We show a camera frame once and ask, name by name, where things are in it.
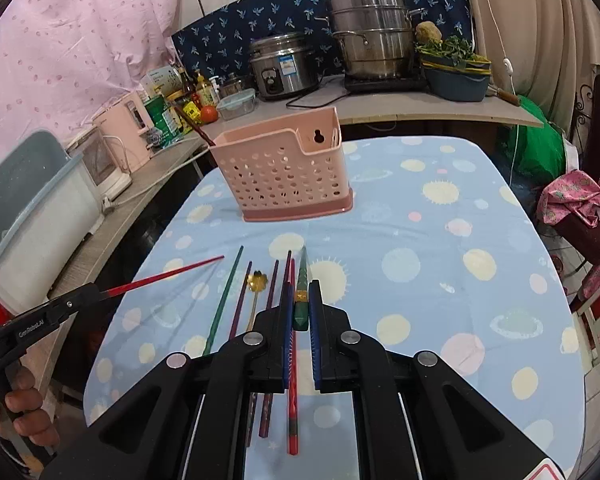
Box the green bag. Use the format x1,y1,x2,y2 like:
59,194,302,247
497,95,567,182

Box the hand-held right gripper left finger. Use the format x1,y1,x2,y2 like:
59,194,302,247
42,282,298,480

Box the dark sauce bottle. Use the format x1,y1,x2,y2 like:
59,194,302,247
179,66,197,98

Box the dark maroon chopstick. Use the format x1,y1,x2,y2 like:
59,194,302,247
256,260,280,438

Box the white power cord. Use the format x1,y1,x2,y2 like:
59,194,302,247
100,147,216,212

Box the black power cord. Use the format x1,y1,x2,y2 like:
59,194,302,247
286,77,349,110

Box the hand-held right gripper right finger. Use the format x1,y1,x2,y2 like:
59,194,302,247
307,280,566,480

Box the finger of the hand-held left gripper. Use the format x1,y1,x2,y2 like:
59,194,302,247
0,284,116,361

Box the gold flower spoon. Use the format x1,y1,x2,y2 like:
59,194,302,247
246,271,272,333

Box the pink perforated utensil basket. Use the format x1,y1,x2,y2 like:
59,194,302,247
207,110,355,224

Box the pink electric kettle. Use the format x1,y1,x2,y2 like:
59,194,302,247
92,91,154,173

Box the beige curtain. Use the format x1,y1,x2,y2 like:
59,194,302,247
455,0,600,127

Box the bundle of dark chopsticks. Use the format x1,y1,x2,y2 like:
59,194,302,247
279,250,292,307

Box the person's left hand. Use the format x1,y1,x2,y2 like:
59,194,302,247
0,371,61,449

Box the blue plastic basin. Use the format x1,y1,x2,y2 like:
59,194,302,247
420,56,492,103

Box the black induction cooktop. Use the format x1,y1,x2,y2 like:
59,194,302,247
344,72,432,94

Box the small glass-lid pot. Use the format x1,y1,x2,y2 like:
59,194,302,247
220,72,253,97

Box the blue polka dot tablecloth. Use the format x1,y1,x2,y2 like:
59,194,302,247
82,135,600,480

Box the steel steamer pot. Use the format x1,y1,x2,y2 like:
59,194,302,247
315,0,427,81

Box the white cable with switch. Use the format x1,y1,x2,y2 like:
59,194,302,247
472,0,520,177

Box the red chopstick with dark band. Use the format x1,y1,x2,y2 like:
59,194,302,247
286,257,301,456

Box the pink floral cloth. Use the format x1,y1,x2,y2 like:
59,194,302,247
537,170,600,302

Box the white kitchen appliance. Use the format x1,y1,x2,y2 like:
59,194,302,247
65,127,132,199

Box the clear food container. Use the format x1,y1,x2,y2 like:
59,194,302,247
216,88,257,121

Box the green chopstick with gold band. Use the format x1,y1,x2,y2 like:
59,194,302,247
293,246,314,332

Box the green canister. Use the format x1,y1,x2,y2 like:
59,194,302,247
144,96,182,141

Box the wooden handled tool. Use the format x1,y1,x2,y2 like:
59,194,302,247
487,85,524,107

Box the navy floral cloth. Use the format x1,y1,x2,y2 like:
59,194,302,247
171,0,476,97

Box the steel rice cooker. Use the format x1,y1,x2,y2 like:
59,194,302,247
249,32,322,101

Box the plain green chopstick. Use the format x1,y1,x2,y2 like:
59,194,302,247
203,246,244,357

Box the leafy greens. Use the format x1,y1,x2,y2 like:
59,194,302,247
415,35,482,67

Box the pink dotted curtain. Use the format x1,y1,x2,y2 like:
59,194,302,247
0,0,187,177

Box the yellow oil bottle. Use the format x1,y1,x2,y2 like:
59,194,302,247
195,72,221,107

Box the white green carton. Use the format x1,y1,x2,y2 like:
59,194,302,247
141,66,182,99

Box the purple chopstick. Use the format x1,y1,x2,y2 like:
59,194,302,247
228,261,253,342

